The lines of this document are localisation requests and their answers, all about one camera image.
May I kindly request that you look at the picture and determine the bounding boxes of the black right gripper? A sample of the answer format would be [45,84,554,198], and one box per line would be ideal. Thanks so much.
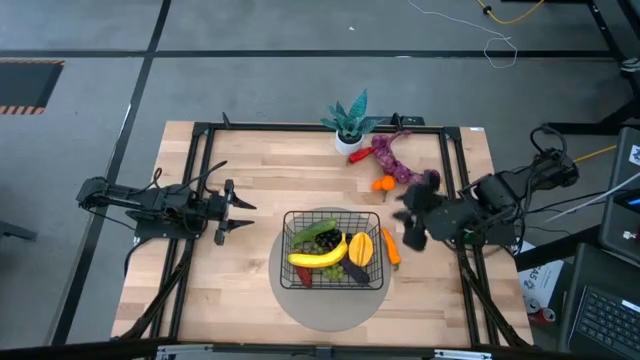
[391,182,451,252]

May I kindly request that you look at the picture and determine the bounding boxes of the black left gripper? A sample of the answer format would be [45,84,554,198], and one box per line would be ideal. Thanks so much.
[204,178,258,246]

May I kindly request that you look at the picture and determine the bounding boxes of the small orange round fruit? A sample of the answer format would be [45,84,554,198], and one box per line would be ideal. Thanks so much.
[370,174,397,203]

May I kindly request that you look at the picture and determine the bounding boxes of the orange carrot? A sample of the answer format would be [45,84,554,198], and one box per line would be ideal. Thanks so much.
[381,227,403,271]

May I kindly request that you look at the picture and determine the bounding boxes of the yellow orange mango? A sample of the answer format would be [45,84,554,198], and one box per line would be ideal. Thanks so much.
[347,231,375,268]

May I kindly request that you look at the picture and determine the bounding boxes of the bright red chili pepper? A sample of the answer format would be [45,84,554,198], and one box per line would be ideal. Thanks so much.
[347,146,375,166]

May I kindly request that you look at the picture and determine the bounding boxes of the green cucumber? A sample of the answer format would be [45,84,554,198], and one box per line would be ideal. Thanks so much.
[291,218,340,246]

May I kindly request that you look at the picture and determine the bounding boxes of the dark purple long eggplant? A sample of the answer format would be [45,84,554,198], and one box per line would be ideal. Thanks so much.
[314,228,372,287]

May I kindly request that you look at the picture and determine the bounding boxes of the yellow banana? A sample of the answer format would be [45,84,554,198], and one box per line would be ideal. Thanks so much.
[286,232,349,270]

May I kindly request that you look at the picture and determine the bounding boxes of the dark red pepper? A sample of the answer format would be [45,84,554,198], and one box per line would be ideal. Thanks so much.
[294,264,314,289]

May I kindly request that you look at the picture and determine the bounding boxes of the green grape bunch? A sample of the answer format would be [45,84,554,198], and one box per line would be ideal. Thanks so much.
[292,242,347,282]

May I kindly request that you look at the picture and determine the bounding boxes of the potted green succulent plant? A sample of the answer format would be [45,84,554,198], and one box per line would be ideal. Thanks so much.
[319,88,384,156]

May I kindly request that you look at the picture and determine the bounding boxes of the round grey mat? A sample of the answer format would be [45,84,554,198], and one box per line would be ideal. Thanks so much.
[268,206,392,334]

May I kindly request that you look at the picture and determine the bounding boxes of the white printed paper sign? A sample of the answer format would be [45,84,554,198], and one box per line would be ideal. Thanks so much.
[517,241,566,309]

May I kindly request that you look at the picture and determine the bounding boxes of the black desk edge bar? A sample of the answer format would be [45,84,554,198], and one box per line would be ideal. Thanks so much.
[514,224,601,272]

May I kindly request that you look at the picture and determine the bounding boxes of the dark open laptop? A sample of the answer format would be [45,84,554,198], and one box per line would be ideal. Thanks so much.
[597,127,640,264]

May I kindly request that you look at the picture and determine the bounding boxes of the grey stand foot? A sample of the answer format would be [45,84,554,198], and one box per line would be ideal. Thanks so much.
[0,219,39,242]

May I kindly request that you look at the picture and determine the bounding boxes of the black laptop keyboard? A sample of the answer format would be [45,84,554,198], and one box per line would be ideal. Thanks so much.
[559,243,640,360]

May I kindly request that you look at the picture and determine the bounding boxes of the black hazard-striped floor mat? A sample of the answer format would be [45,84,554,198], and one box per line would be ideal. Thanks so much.
[0,58,66,116]

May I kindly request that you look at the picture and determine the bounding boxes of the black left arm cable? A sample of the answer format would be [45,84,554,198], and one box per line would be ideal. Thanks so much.
[144,159,229,201]

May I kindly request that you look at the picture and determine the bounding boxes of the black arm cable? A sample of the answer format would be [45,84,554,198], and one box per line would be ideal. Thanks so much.
[144,159,229,201]
[519,189,621,236]

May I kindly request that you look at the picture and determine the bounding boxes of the black wire basket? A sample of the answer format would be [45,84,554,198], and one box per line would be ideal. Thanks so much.
[278,209,385,291]

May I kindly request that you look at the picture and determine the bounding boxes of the black aluminium table frame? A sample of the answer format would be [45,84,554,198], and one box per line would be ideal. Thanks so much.
[110,112,535,360]

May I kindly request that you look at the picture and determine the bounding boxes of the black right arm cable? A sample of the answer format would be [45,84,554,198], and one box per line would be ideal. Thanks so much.
[519,189,621,236]

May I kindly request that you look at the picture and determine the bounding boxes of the pale grey cable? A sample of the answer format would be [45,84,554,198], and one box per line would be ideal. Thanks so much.
[544,172,640,224]

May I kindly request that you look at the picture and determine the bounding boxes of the thin white floor cable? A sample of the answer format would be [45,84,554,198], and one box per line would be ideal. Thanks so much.
[407,0,519,70]

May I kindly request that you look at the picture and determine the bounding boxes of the yellow extension cable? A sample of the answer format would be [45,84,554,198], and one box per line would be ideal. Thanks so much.
[572,144,619,164]

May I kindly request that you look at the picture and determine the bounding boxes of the yellow floor cable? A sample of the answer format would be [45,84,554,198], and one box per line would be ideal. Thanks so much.
[474,0,546,25]

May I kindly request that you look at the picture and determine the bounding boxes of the black desk leg frame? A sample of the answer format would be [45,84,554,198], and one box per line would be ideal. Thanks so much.
[542,0,640,136]

